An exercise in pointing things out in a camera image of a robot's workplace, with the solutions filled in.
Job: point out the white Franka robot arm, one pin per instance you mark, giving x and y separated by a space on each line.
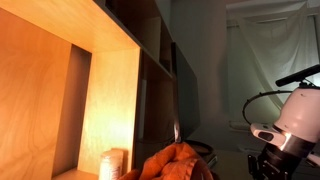
300 113

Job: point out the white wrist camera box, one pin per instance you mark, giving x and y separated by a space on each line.
313 159

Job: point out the pale pink cylindrical roll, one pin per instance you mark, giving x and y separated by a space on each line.
110 165

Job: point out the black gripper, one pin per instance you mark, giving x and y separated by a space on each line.
276 161

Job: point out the white hanging sheet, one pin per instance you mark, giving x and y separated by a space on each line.
276 43

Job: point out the black computer monitor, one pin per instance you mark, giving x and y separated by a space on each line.
185 96

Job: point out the orange terry towel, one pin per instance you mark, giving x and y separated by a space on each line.
173 165

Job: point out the dark round tray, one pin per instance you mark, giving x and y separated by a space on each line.
200 147

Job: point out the light wooden shelf unit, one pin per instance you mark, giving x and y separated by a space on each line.
50 83

